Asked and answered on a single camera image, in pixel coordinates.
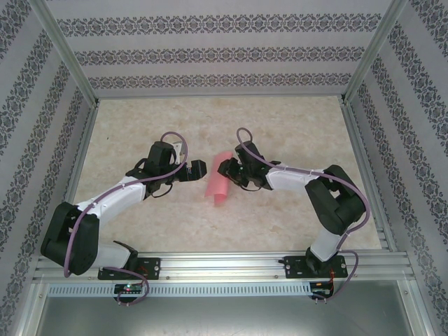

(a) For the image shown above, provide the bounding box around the aluminium mounting rail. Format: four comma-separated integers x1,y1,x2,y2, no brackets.
33,252,412,281

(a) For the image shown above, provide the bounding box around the slotted grey cable duct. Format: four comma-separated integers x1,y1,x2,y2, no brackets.
47,282,312,297

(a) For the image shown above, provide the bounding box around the aluminium frame post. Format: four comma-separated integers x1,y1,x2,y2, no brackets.
339,0,410,106
30,0,99,106

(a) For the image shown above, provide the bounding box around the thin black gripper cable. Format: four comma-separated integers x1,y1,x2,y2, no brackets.
148,180,173,200
241,181,269,193

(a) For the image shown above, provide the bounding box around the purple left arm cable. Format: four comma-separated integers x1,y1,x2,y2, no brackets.
62,131,193,306

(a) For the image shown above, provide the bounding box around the aluminium side rail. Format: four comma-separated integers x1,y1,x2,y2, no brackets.
339,99,399,253
48,99,102,256

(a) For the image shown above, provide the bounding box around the grey metal shelf sheet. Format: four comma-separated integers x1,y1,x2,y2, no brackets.
33,295,414,336

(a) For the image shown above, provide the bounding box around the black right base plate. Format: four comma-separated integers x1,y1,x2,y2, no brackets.
283,255,349,280

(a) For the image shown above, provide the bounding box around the pink cloth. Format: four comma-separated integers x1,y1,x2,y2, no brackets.
204,150,234,208

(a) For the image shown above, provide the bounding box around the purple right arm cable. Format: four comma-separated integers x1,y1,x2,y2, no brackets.
236,127,371,305

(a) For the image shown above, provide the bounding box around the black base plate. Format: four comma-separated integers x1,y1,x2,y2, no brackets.
97,257,162,281
283,255,349,280

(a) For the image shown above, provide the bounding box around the thin black right gripper cable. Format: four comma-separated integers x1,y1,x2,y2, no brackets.
241,181,269,193

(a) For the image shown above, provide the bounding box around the aluminium frame strut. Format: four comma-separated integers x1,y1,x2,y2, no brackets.
398,279,434,336
14,282,48,336

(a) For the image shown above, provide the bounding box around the left circuit board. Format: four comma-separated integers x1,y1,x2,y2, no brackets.
114,283,143,295

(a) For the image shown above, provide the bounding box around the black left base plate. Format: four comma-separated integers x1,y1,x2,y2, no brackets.
97,257,162,281

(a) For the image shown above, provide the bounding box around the thin black left gripper cable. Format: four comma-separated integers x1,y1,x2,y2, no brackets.
148,180,173,200

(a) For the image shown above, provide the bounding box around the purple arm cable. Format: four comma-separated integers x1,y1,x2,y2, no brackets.
62,131,193,306
236,127,371,305

